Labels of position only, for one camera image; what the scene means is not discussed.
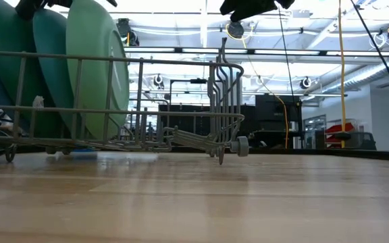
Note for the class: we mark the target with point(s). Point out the grey office chair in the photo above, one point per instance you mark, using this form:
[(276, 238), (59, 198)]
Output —
[(365, 141)]

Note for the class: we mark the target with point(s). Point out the dark green plate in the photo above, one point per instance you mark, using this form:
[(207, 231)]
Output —
[(8, 33)]

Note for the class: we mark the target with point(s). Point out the black equipment cabinet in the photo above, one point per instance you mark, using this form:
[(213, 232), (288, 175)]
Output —
[(272, 111)]

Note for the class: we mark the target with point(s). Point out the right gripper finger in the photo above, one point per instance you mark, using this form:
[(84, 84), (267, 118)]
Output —
[(245, 6), (252, 13)]

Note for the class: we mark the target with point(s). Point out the red storage bins rack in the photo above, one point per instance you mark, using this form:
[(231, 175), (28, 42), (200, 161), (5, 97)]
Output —
[(339, 129)]

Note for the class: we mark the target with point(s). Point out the light green plate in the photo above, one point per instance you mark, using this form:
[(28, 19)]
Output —
[(93, 37)]

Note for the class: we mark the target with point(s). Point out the teal plate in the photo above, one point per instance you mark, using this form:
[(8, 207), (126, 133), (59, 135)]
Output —
[(54, 40)]

